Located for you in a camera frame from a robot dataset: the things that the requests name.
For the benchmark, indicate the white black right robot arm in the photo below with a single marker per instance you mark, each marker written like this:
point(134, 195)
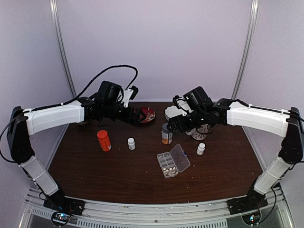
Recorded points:
point(196, 108)

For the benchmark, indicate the clear plastic pill organizer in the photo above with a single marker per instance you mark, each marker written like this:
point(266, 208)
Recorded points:
point(173, 162)

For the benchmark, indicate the red floral plate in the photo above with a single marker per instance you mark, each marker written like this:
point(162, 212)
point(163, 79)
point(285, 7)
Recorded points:
point(147, 115)

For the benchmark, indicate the front aluminium rail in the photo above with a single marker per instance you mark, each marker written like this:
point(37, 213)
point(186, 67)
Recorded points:
point(98, 214)

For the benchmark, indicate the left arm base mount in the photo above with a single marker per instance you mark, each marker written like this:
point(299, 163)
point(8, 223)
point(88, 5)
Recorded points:
point(64, 210)

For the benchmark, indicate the right aluminium frame post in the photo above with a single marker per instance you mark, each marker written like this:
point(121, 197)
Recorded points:
point(251, 27)

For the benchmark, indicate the floral mug yellow inside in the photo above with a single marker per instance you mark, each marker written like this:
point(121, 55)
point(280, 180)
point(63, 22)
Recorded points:
point(199, 134)

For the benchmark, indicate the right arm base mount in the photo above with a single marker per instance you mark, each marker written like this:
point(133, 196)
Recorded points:
point(249, 208)

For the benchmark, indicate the left aluminium frame post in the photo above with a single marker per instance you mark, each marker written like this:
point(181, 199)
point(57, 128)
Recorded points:
point(61, 46)

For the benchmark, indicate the grey lid supplement bottle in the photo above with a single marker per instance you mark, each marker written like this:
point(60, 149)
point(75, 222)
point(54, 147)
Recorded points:
point(166, 134)

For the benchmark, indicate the orange pill bottle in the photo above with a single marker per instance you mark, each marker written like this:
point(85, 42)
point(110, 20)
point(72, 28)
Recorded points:
point(104, 140)

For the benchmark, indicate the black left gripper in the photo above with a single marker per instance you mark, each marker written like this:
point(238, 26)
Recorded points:
point(135, 120)

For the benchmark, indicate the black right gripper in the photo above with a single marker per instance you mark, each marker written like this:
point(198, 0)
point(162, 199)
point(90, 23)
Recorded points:
point(173, 121)

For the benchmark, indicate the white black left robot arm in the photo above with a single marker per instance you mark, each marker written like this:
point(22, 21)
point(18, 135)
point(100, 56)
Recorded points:
point(110, 101)

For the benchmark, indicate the small white pill bottle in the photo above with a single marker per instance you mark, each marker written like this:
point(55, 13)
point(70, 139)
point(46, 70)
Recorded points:
point(131, 143)

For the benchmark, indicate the white scalloped bowl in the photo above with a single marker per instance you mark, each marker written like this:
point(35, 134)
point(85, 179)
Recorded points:
point(172, 111)

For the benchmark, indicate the aluminium frame post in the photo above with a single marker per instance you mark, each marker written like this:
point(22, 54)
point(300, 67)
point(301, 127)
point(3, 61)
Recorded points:
point(251, 27)
point(61, 46)

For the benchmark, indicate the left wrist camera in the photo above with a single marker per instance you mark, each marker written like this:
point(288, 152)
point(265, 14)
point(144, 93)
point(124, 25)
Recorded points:
point(129, 94)

